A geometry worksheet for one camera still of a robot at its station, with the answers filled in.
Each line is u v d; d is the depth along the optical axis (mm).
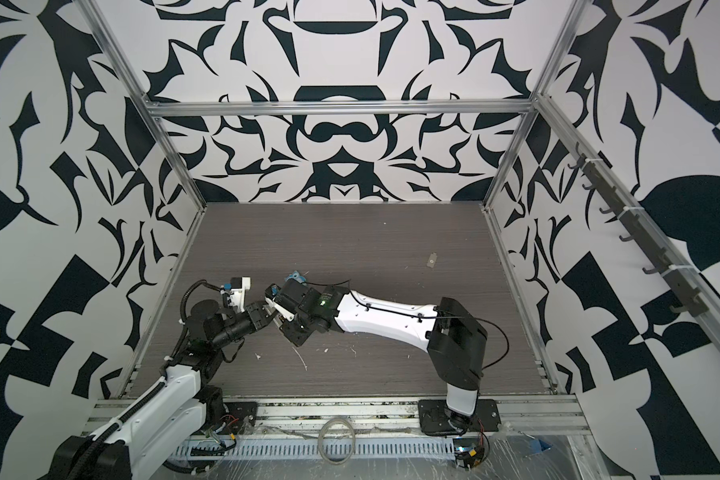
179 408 555
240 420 727
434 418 743
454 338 445
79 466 388
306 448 711
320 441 709
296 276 986
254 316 714
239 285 756
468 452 709
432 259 1048
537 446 718
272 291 687
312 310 559
